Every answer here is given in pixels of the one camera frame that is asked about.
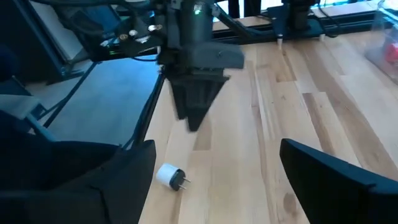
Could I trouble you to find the red square block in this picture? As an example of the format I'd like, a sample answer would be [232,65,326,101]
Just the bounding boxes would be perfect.
[384,42,398,65]

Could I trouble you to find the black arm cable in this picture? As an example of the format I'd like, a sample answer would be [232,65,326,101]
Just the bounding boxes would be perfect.
[130,54,159,63]

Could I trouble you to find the white USB wall charger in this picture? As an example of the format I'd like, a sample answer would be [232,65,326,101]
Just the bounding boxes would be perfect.
[155,162,192,192]

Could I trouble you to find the dark office chair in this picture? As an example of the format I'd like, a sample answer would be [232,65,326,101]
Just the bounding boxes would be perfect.
[0,43,125,190]

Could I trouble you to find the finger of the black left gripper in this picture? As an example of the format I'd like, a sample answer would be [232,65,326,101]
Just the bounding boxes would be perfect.
[164,74,187,121]
[174,75,230,133]

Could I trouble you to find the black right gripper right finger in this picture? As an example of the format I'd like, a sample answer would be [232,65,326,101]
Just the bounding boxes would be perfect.
[279,138,398,224]

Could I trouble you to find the clear plastic bin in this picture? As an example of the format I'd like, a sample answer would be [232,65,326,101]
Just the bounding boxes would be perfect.
[363,0,398,85]

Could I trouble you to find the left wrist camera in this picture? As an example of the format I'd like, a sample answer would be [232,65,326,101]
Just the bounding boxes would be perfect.
[90,24,163,62]

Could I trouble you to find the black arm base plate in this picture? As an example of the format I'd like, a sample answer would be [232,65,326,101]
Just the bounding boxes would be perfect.
[267,2,327,42]

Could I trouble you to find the black aluminium table frame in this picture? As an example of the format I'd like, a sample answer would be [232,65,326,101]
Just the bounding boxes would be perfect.
[123,9,383,150]

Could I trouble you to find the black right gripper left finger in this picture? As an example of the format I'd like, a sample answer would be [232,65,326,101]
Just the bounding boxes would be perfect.
[0,139,157,224]

